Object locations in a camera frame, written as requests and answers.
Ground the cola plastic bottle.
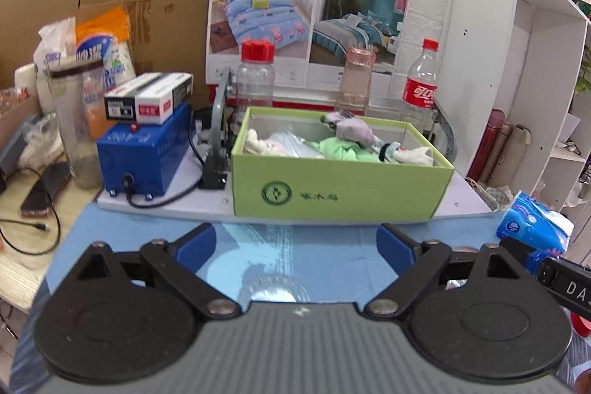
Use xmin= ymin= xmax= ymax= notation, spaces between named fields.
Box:
xmin=402 ymin=39 xmax=439 ymax=133

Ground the red cap clear jar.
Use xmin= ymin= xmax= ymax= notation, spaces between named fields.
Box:
xmin=235 ymin=40 xmax=276 ymax=130

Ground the tall clear lidded jar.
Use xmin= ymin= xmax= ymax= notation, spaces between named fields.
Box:
xmin=48 ymin=57 xmax=103 ymax=189

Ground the grey metal bracket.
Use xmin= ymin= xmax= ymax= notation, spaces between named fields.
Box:
xmin=199 ymin=67 xmax=233 ymax=191

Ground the green cardboard box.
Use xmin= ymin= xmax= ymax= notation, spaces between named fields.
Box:
xmin=231 ymin=107 xmax=454 ymax=224

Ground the purple cloth in box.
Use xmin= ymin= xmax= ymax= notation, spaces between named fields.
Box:
xmin=321 ymin=110 xmax=375 ymax=147

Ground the beige thermos flask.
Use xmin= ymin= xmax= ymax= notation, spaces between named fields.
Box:
xmin=488 ymin=124 xmax=531 ymax=188

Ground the red thermos flask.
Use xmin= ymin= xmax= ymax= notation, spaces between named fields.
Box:
xmin=467 ymin=109 xmax=506 ymax=181

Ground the white pink plush bunny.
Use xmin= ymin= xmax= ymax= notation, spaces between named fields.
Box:
xmin=243 ymin=129 xmax=287 ymax=157

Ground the blue white tissue bag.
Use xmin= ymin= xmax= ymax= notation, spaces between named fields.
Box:
xmin=73 ymin=5 xmax=139 ymax=141

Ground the bedding photo poster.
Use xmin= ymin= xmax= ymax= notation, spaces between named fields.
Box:
xmin=205 ymin=0 xmax=409 ymax=91

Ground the black power cable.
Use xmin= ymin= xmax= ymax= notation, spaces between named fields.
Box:
xmin=120 ymin=116 xmax=206 ymax=210

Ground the blue tissue pack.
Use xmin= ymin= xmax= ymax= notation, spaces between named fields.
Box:
xmin=497 ymin=191 xmax=574 ymax=254

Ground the blue metal power box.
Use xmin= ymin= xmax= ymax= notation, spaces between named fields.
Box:
xmin=96 ymin=103 xmax=192 ymax=197

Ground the white colourful cloth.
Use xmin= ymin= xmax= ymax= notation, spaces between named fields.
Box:
xmin=374 ymin=142 xmax=434 ymax=166

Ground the green terry cloth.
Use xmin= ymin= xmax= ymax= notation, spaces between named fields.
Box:
xmin=305 ymin=137 xmax=381 ymax=164

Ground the pink clear tumbler bottle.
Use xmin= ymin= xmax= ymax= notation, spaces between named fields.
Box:
xmin=335 ymin=47 xmax=376 ymax=115

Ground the white black carton box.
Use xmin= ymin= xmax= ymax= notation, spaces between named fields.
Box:
xmin=104 ymin=72 xmax=193 ymax=125

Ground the white shelf unit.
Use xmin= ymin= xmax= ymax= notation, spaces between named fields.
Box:
xmin=437 ymin=0 xmax=590 ymax=210

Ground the black smartphone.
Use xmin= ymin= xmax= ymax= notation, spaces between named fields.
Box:
xmin=19 ymin=162 xmax=71 ymax=218

